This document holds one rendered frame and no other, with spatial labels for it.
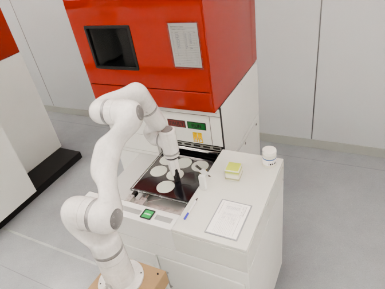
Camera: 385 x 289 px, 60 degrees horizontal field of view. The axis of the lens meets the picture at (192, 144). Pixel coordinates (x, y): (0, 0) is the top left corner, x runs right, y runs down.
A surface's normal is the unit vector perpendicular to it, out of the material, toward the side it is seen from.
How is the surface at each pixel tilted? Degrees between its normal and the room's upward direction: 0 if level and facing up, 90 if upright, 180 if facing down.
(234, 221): 0
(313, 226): 0
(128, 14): 90
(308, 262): 0
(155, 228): 90
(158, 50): 90
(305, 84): 90
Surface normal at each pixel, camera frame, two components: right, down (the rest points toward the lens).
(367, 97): -0.43, 0.56
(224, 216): -0.14, -0.82
